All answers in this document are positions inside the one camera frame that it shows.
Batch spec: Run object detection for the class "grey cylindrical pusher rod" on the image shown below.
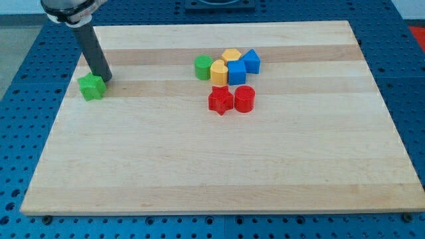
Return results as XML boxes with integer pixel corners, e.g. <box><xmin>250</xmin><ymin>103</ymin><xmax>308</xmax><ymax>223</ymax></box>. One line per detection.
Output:
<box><xmin>72</xmin><ymin>23</ymin><xmax>112</xmax><ymax>82</ymax></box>

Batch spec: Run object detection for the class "yellow hexagon block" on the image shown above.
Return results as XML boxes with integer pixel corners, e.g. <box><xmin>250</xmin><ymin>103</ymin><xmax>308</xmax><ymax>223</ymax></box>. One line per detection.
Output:
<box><xmin>221</xmin><ymin>48</ymin><xmax>242</xmax><ymax>65</ymax></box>

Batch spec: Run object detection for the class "blue triangular prism block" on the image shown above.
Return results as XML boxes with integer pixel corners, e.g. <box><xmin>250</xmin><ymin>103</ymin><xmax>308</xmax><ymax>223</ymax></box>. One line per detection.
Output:
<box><xmin>241</xmin><ymin>49</ymin><xmax>261</xmax><ymax>74</ymax></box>

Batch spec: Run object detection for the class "red star block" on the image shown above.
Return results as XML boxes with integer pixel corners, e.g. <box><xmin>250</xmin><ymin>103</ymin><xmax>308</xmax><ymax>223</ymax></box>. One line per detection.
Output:
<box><xmin>208</xmin><ymin>86</ymin><xmax>234</xmax><ymax>116</ymax></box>

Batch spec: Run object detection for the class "green star block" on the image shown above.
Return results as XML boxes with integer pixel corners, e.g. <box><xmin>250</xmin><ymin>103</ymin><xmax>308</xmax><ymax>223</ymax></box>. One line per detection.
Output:
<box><xmin>77</xmin><ymin>73</ymin><xmax>107</xmax><ymax>101</ymax></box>

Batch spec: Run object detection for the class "green cylinder block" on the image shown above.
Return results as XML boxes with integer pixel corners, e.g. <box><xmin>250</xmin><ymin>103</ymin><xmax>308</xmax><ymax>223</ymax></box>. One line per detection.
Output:
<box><xmin>194</xmin><ymin>55</ymin><xmax>213</xmax><ymax>80</ymax></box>

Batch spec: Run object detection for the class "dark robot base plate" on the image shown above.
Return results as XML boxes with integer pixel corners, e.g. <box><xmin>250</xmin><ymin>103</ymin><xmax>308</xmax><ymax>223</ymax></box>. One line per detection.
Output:
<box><xmin>184</xmin><ymin>0</ymin><xmax>256</xmax><ymax>11</ymax></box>

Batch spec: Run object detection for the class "red cylinder block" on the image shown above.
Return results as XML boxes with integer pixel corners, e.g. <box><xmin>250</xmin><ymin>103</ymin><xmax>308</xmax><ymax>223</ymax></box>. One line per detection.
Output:
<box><xmin>234</xmin><ymin>86</ymin><xmax>256</xmax><ymax>113</ymax></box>

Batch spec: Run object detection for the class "yellow heart block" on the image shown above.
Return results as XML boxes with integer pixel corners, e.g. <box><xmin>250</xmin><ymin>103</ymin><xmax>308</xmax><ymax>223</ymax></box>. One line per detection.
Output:
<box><xmin>210</xmin><ymin>60</ymin><xmax>228</xmax><ymax>86</ymax></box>

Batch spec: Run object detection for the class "blue cube block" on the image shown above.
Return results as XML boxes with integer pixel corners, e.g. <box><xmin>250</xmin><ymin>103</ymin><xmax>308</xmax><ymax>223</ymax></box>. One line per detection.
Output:
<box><xmin>227</xmin><ymin>60</ymin><xmax>246</xmax><ymax>85</ymax></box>

